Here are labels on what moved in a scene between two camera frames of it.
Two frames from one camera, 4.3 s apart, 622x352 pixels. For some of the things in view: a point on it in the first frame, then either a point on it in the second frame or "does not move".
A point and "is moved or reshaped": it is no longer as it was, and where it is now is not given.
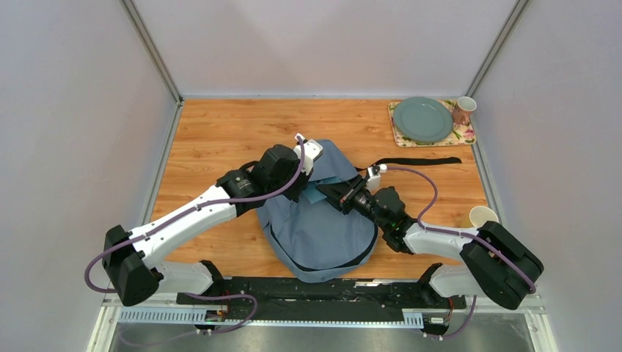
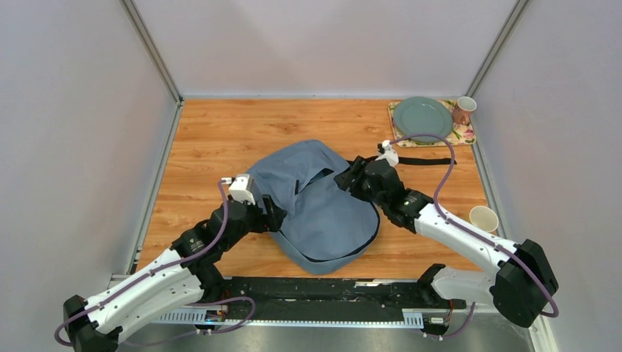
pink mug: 463,110 does not move
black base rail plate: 322,295 does not move
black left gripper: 303,183 -> 271,221
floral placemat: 459,134 does not move
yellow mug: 480,214 does not move
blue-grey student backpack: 320,243 is moved or reshaped
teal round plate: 422,119 does not move
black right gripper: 335,192 -> 344,180
